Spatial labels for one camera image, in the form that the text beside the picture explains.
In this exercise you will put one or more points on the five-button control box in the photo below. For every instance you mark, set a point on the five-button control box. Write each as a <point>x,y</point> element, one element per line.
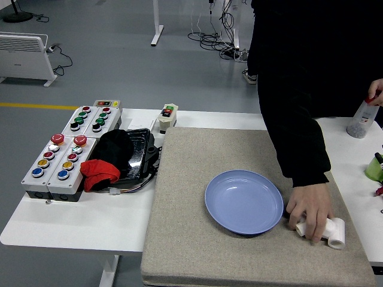
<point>73,176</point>
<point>39,179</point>

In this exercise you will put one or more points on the person in background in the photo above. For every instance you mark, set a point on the person in background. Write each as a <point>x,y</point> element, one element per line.
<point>250,79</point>

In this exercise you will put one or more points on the wide white pipe tee fitting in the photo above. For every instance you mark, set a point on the wide white pipe tee fitting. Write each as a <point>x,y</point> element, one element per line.
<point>336,233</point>

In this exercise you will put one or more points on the green translucent cup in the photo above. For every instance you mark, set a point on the green translucent cup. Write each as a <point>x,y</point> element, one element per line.
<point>372,173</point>

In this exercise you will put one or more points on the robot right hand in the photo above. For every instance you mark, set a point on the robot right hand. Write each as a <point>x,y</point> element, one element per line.
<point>379,160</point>

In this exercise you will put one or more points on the white paper sheet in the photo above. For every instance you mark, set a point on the white paper sheet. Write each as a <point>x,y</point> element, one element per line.
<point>140,122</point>

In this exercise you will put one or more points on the black power strip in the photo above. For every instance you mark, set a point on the black power strip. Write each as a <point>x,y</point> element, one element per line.
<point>230,54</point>

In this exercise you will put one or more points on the white table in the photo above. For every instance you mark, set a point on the white table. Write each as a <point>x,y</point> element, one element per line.
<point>89,227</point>

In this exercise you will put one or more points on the red cloth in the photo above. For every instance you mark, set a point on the red cloth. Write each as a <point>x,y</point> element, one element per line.
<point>98,173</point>

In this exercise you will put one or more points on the black plastic tray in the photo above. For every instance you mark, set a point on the black plastic tray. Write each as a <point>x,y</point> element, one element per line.
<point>139,149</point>

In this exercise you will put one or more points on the thin white desk leg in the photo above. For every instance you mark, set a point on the thin white desk leg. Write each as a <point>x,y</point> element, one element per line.
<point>235,39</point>

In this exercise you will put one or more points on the black floor stand base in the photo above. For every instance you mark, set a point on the black floor stand base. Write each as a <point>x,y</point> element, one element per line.
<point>18,16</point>

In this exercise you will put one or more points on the black cloth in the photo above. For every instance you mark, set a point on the black cloth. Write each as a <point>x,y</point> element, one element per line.
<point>113,146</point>

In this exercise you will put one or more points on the small grey switch box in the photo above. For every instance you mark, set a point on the small grey switch box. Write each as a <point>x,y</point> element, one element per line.
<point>106,103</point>

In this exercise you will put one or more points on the beige start-stop switch box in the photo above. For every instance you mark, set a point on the beige start-stop switch box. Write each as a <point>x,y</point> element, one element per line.
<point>167,118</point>

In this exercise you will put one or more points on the black plastic device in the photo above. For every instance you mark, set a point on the black plastic device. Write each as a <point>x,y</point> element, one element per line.
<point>151,154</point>

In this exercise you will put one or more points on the blue plate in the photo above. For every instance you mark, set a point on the blue plate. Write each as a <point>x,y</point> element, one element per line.
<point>239,203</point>

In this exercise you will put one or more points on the white panel heater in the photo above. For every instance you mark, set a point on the white panel heater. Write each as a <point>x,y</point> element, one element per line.
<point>21,59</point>

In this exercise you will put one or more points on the small red object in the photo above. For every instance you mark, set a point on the small red object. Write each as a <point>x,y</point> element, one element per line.
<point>379,191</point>

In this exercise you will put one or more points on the person's right forearm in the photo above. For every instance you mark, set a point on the person's right forearm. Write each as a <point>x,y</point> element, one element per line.
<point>302,155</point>

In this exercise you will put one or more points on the person's left hand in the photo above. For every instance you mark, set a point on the person's left hand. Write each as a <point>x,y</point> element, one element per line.
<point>377,91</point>

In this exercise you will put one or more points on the person's right hand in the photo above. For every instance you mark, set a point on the person's right hand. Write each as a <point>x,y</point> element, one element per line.
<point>314,206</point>

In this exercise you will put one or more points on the grey-brown fabric mat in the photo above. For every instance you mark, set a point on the grey-brown fabric mat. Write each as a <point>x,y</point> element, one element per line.
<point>191,209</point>

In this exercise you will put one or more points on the clear bottle with red cap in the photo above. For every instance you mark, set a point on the clear bottle with red cap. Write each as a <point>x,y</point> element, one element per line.
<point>360,122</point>

